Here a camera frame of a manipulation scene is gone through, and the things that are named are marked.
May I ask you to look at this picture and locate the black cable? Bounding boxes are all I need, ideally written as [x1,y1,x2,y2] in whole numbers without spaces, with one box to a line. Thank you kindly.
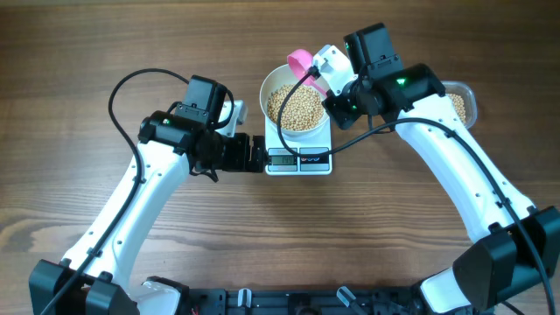
[38,68,192,315]
[276,65,557,315]

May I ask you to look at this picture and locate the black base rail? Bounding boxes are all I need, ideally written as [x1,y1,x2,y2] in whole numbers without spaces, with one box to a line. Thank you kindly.
[180,285,436,315]

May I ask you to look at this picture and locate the right black cable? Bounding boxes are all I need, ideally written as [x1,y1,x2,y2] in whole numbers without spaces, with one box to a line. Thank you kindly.
[276,65,557,315]

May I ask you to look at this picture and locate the white bowl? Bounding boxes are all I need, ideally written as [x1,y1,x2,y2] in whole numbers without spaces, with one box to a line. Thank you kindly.
[259,65,330,135]

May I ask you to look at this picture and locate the clear plastic container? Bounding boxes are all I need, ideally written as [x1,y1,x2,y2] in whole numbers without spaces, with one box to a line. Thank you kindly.
[443,80,478,129]

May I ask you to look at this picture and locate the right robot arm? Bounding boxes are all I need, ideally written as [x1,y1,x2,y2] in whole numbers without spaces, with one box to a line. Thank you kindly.
[312,24,559,314]

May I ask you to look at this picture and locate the left black cable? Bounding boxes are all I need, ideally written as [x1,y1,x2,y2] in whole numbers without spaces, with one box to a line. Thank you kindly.
[38,68,192,315]

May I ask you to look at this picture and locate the white digital kitchen scale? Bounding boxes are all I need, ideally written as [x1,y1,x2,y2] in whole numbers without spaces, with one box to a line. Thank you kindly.
[265,115,333,176]

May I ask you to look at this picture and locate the pile of soybeans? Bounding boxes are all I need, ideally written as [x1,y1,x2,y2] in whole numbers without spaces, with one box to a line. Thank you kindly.
[447,94,466,123]

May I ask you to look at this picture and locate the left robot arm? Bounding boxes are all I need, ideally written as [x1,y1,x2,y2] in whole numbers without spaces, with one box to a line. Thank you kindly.
[29,75,264,314]

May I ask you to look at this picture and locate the pink measuring scoop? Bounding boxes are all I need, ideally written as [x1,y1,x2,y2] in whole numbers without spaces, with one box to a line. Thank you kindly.
[287,49,327,98]

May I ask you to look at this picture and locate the soybeans in bowl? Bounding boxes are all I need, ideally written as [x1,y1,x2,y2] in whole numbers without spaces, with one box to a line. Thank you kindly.
[265,84,324,131]

